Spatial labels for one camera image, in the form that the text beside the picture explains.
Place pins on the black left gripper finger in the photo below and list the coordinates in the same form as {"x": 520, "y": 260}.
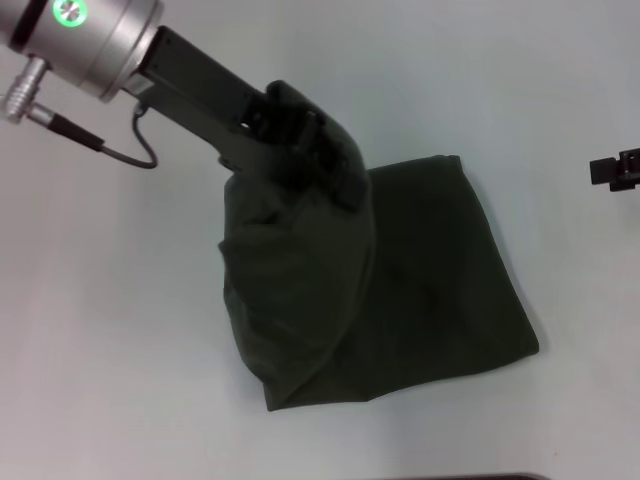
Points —
{"x": 345, "y": 185}

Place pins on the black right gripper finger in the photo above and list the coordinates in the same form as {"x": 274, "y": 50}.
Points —
{"x": 615, "y": 172}

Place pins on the dark green printed t-shirt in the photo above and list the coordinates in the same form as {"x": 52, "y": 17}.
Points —
{"x": 375, "y": 275}

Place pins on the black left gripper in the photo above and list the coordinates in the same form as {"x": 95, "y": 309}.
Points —
{"x": 205, "y": 100}

